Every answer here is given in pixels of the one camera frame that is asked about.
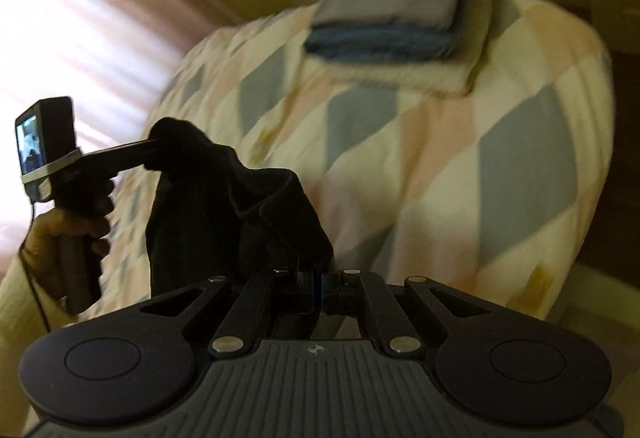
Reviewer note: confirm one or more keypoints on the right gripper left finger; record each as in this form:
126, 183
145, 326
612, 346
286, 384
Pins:
250, 315

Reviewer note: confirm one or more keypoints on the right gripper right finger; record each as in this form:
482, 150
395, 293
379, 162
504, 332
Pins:
365, 296

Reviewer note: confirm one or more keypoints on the black garment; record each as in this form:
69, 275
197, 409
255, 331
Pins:
213, 216

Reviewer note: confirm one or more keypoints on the cream sleeve forearm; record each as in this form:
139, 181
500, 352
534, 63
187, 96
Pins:
30, 307

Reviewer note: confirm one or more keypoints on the person left hand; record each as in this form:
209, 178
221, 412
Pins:
41, 252

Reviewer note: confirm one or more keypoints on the pink curtain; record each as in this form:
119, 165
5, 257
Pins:
113, 58

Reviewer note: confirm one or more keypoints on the checkered patchwork quilt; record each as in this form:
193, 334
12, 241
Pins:
492, 193

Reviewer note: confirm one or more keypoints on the white fleece folded cloth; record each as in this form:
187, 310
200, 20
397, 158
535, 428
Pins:
450, 78

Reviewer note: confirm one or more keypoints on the blue folded cloth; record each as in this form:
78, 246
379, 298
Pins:
386, 42

